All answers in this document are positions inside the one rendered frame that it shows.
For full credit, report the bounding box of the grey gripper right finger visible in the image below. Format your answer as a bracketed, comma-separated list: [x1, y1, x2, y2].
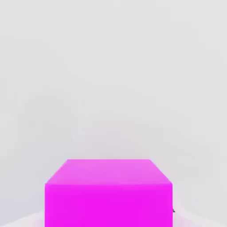
[172, 206, 219, 227]

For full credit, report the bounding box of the small magenta cube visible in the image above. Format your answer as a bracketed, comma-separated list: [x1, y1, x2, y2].
[44, 159, 173, 227]

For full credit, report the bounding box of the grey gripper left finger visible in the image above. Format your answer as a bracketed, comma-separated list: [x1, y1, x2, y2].
[3, 210, 45, 227]

